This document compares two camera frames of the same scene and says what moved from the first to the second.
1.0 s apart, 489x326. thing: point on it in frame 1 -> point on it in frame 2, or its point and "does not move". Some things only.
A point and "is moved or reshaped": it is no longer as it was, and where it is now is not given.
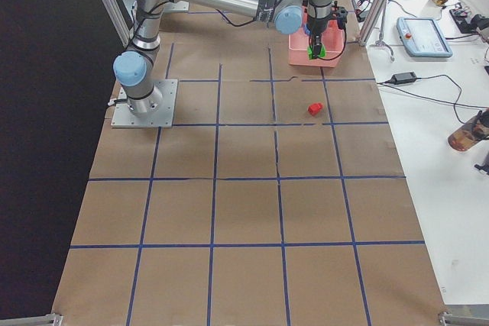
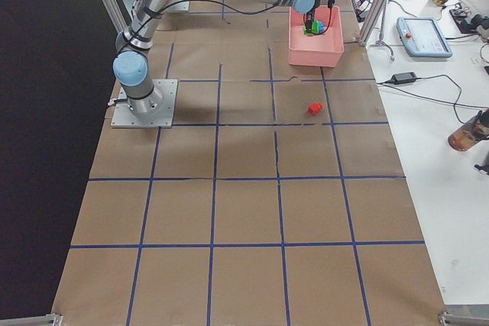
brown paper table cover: (276, 198) does not move
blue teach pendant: (422, 37) does not move
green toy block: (311, 53) is moved or reshaped
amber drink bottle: (471, 133) does not move
